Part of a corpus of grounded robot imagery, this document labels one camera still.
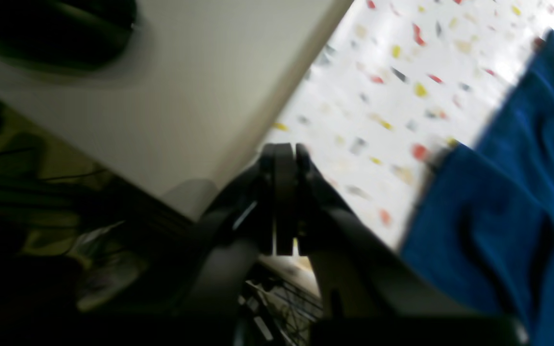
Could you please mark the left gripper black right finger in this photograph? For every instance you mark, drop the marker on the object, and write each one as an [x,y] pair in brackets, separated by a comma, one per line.
[370,297]

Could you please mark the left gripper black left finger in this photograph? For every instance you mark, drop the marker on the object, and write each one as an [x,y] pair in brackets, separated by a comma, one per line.
[190,297]

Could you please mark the navy blue t-shirt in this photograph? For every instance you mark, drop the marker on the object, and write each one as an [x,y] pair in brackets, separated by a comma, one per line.
[484,231]

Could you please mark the terrazzo patterned tablecloth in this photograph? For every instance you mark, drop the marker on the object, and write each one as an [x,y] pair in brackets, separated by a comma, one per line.
[399,81]

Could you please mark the black computer mouse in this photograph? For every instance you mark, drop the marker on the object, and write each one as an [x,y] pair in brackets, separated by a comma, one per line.
[74,34]

